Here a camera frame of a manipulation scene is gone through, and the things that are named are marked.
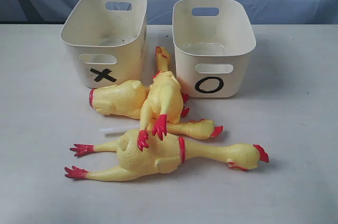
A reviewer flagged small whole yellow rubber chicken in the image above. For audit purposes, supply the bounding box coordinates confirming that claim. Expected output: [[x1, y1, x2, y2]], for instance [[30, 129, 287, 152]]
[[137, 46, 189, 151]]

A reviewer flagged headless yellow chicken body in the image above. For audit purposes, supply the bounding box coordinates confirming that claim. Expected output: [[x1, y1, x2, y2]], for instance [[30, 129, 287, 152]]
[[89, 80, 149, 119]]

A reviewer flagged severed chicken head with tube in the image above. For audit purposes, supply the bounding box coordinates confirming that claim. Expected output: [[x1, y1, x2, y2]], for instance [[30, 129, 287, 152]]
[[99, 119, 223, 140]]

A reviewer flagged large whole yellow rubber chicken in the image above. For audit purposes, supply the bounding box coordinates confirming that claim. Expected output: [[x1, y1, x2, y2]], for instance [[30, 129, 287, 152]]
[[64, 129, 269, 181]]

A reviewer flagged cream bin marked O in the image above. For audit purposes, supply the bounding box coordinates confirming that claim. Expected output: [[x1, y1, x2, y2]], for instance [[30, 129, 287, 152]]
[[172, 0, 256, 98]]

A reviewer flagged cream bin marked X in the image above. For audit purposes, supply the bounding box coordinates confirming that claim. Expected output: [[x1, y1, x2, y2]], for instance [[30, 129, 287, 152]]
[[60, 0, 147, 88]]

